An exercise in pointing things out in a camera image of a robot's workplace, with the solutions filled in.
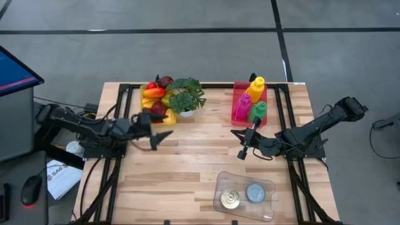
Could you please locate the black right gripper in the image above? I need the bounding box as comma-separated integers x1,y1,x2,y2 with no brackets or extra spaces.
230,116,264,161

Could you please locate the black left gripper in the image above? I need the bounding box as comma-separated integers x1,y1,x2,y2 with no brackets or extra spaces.
130,111,174,152

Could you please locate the round yellow orange toy fruit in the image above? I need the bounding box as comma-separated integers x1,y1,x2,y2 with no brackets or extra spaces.
162,108,178,126

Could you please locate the red toy tomato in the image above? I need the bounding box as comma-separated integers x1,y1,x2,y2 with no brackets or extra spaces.
151,101,168,117

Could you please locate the yellow banana toy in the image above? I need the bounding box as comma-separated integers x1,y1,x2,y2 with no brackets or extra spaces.
141,97,161,109

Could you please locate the green toy apple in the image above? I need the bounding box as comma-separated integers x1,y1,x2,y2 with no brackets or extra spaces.
160,92,173,108

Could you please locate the green plastic bottle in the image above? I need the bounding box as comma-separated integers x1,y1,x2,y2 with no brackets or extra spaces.
247,101,268,124

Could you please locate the pink plastic squeeze bottle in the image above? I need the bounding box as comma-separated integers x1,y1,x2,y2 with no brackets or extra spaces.
233,92,253,123

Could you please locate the artificial green monstera plant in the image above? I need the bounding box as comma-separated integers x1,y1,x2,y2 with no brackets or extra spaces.
166,77,208,118

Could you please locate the red toy apple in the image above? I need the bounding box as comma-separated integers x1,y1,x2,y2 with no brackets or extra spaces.
157,76,174,89

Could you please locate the yellow plastic squeeze bottle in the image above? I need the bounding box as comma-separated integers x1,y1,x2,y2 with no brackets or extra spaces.
244,76,267,104

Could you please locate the tin can with blue label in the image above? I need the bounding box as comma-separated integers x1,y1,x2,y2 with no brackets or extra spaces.
245,183,267,204

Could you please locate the tin can with gold lid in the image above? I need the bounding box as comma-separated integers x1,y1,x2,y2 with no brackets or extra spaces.
219,187,241,210

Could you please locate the clear plastic bin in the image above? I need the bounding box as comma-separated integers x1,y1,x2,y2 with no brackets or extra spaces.
212,171,277,223

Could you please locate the translucent yellow plastic bin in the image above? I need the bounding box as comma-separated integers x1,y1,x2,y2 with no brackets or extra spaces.
139,82,178,129

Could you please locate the translucent red plastic bin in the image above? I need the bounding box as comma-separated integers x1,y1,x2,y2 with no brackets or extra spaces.
231,81,269,128

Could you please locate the white round container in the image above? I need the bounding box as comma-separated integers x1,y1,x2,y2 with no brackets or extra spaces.
65,141,85,156

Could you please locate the white printed paper sheet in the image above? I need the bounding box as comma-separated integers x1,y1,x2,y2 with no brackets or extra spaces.
46,159,84,201

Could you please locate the black computer mouse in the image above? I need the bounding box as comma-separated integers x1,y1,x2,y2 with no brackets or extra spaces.
20,174,43,207

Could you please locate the computer monitor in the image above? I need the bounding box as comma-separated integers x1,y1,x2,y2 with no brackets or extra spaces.
0,45,45,98

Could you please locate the black keyboard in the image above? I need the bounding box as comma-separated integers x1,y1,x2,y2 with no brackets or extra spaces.
0,182,11,223

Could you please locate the black aluminium table frame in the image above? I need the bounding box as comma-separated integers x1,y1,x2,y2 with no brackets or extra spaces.
71,81,344,225

